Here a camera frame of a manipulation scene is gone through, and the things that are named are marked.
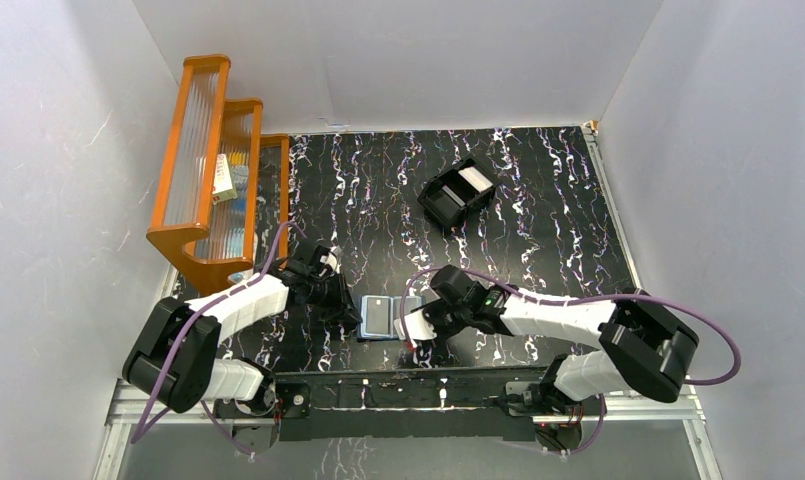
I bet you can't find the blue leather card holder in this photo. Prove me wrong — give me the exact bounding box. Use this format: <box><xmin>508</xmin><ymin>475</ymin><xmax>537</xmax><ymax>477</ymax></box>
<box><xmin>358</xmin><ymin>295</ymin><xmax>402</xmax><ymax>342</ymax></box>

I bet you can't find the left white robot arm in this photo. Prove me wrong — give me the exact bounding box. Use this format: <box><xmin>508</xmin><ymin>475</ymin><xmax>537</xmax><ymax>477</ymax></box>
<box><xmin>122</xmin><ymin>241</ymin><xmax>360</xmax><ymax>416</ymax></box>

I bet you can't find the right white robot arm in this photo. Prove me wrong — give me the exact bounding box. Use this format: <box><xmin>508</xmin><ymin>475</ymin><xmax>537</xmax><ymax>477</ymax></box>
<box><xmin>394</xmin><ymin>265</ymin><xmax>699</xmax><ymax>414</ymax></box>

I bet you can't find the black card box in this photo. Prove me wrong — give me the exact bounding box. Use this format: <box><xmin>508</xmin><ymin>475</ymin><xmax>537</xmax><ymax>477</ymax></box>
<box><xmin>417</xmin><ymin>157</ymin><xmax>501</xmax><ymax>234</ymax></box>

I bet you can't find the white card stack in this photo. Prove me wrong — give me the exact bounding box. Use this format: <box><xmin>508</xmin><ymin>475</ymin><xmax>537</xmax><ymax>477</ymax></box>
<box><xmin>458</xmin><ymin>166</ymin><xmax>493</xmax><ymax>193</ymax></box>

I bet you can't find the orange wooden rack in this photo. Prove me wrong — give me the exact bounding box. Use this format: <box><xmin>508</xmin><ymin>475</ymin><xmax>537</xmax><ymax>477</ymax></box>
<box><xmin>146</xmin><ymin>54</ymin><xmax>290</xmax><ymax>296</ymax></box>

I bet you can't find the white red small box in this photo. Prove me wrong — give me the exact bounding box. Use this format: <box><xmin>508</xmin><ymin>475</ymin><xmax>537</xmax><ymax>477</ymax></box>
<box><xmin>211</xmin><ymin>154</ymin><xmax>237</xmax><ymax>205</ymax></box>

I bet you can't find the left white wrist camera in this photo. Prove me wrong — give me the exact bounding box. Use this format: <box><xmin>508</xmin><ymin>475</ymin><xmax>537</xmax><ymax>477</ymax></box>
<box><xmin>320</xmin><ymin>246</ymin><xmax>342</xmax><ymax>275</ymax></box>

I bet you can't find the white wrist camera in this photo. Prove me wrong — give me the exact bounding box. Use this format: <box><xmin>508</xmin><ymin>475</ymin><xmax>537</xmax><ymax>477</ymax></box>
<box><xmin>393</xmin><ymin>309</ymin><xmax>438</xmax><ymax>347</ymax></box>
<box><xmin>320</xmin><ymin>246</ymin><xmax>342</xmax><ymax>275</ymax></box>

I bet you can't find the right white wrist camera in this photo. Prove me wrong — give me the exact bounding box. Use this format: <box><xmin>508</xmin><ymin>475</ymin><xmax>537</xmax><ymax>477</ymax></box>
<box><xmin>393</xmin><ymin>309</ymin><xmax>438</xmax><ymax>347</ymax></box>

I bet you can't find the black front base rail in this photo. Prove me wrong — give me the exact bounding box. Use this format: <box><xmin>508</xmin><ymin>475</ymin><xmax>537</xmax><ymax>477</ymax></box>
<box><xmin>216</xmin><ymin>360</ymin><xmax>609</xmax><ymax>458</ymax></box>

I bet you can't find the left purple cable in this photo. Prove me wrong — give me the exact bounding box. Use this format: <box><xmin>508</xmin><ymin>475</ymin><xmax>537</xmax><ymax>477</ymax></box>
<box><xmin>130</xmin><ymin>221</ymin><xmax>307</xmax><ymax>445</ymax></box>

